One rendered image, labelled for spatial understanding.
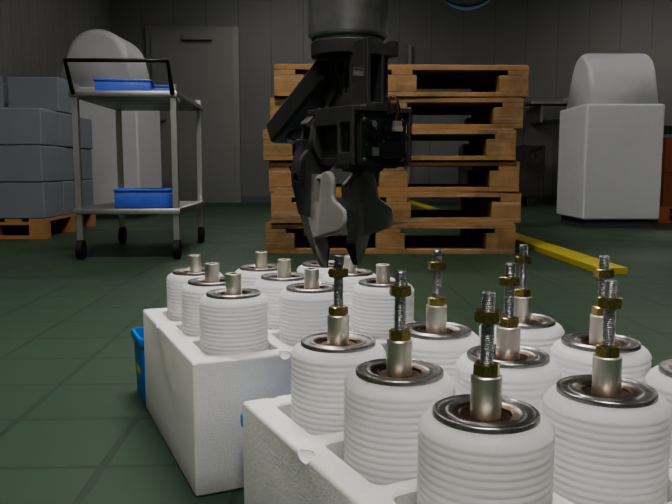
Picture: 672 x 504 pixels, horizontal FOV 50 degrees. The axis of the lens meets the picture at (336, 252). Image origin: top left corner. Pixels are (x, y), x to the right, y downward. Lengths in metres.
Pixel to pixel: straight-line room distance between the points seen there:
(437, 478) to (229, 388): 0.49
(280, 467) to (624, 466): 0.30
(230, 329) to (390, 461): 0.43
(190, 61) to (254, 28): 0.89
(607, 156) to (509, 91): 1.99
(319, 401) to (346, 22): 0.35
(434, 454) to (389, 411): 0.09
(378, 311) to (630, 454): 0.56
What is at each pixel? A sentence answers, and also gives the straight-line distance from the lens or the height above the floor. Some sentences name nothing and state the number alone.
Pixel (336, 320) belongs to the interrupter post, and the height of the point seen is 0.28.
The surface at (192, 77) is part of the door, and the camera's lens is 9.33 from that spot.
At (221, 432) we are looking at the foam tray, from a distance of 0.98.
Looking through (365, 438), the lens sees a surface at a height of 0.21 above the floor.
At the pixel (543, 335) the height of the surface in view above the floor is 0.25.
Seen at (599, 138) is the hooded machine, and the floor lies 0.64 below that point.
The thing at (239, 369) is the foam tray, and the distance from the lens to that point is 0.96.
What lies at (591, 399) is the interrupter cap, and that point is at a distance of 0.58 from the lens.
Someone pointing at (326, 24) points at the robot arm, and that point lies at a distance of 0.68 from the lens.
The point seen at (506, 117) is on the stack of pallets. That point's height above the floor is 0.68.
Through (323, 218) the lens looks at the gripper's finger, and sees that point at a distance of 0.68.
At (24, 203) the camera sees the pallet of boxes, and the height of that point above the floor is 0.22.
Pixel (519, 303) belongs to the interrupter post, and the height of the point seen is 0.27.
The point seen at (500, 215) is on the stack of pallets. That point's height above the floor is 0.19.
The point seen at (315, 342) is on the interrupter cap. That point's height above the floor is 0.25.
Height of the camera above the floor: 0.43
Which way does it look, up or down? 7 degrees down
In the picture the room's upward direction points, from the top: straight up
